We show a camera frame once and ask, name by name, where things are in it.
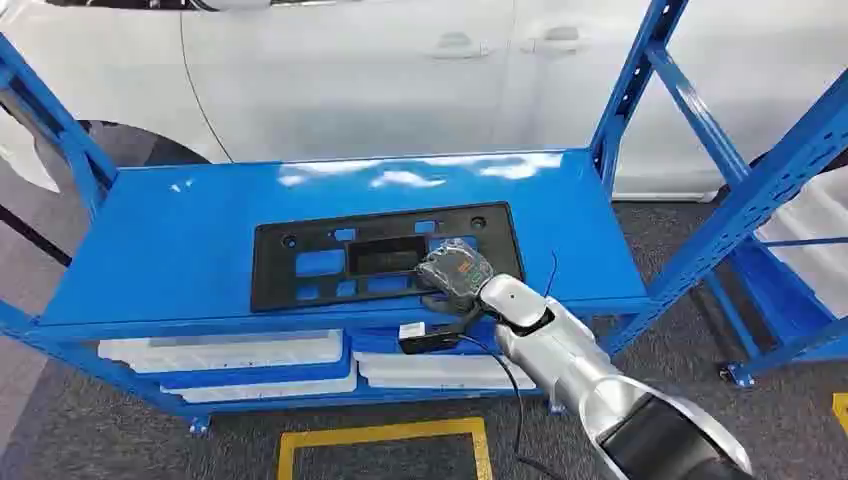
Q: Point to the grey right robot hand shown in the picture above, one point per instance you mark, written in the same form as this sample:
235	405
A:
457	272

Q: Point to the black plastic plate frame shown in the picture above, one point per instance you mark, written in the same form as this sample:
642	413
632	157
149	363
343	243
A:
278	278

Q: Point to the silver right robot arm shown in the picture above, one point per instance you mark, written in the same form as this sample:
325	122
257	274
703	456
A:
576	371

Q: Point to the white plastic panel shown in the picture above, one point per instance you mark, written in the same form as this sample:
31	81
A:
232	348
265	391
437	371

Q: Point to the yellow floor tape rectangle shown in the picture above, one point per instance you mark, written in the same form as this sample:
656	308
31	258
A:
384	434

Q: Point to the white car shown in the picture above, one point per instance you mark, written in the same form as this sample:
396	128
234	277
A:
344	79

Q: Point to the blue steel shelf rack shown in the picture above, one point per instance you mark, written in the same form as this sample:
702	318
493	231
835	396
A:
782	311
166	252

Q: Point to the yellow floor tape piece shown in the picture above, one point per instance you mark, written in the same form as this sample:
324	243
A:
841	411

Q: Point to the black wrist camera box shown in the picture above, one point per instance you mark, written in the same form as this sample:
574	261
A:
424	341

